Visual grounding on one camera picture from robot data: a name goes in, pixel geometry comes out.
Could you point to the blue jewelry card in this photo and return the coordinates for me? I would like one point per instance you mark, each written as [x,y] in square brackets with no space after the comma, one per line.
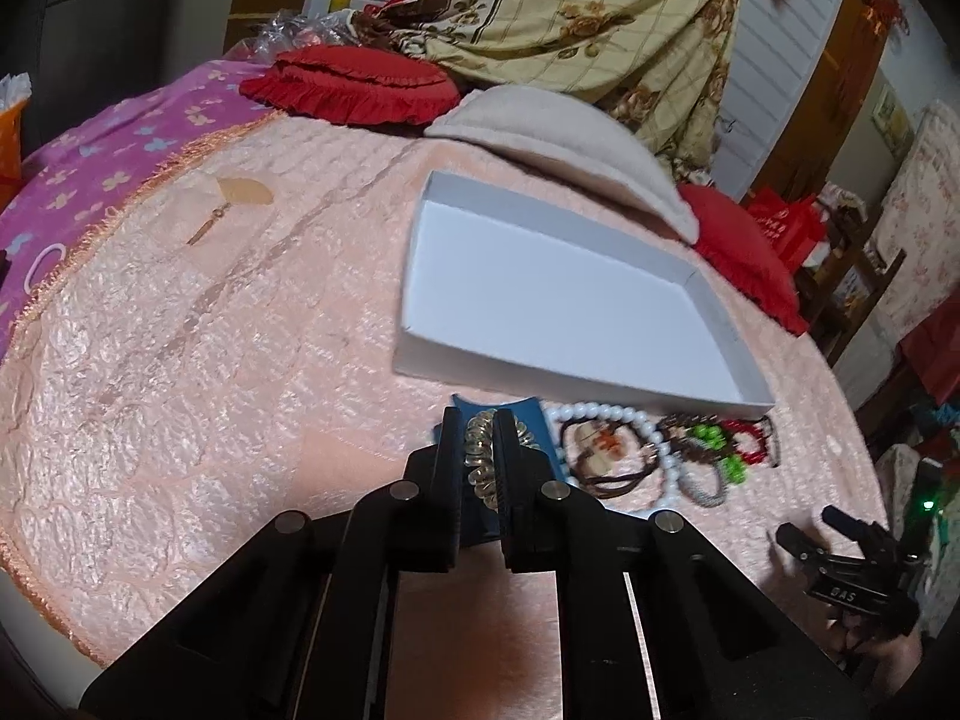
[479,524]

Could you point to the pink textured bedspread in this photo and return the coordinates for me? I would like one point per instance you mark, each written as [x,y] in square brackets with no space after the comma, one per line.
[186,430]

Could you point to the beige pillow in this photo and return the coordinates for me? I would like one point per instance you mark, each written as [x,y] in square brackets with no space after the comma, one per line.
[572,141]

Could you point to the shallow white cardboard box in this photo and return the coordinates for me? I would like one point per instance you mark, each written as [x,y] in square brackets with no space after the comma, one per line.
[515,295]

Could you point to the purple floral blanket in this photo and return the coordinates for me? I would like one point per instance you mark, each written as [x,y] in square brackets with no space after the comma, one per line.
[74,183]

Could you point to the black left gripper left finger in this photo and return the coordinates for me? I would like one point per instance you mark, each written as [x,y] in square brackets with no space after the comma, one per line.
[413,524]

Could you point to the red ruffled cushion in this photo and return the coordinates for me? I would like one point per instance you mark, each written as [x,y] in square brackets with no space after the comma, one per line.
[354,85]

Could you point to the floral yellow quilt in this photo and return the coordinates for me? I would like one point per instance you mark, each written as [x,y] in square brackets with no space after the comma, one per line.
[659,67]

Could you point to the orange plastic basket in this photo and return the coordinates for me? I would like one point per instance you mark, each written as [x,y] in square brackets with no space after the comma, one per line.
[10,153]

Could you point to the red pillow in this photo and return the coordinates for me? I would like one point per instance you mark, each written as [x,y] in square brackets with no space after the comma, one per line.
[732,242]

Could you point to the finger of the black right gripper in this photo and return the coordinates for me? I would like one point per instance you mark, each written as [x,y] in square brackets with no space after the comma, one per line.
[801,546]
[844,524]

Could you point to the red shopping bag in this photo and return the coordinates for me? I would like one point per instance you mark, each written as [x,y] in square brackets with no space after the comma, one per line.
[794,229]

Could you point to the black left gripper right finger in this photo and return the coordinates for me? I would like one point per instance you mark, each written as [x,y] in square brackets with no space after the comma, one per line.
[545,524]

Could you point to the shell hairpin with tassel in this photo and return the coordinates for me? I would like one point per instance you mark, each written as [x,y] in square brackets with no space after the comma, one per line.
[234,191]

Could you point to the brown cord flower pendant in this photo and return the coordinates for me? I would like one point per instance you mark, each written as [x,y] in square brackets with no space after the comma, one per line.
[608,459]

